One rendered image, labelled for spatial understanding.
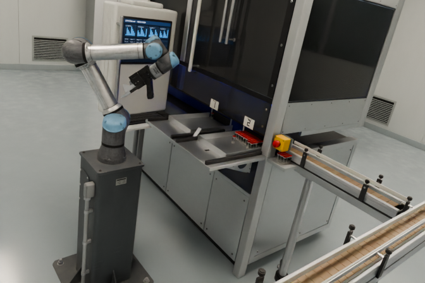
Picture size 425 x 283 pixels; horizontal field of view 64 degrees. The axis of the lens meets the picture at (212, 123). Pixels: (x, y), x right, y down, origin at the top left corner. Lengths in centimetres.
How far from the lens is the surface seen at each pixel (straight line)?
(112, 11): 233
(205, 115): 243
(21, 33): 687
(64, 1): 695
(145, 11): 241
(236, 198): 222
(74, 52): 174
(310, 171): 193
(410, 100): 647
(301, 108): 203
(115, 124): 177
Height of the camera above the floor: 164
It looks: 19 degrees down
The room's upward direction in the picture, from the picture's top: 10 degrees clockwise
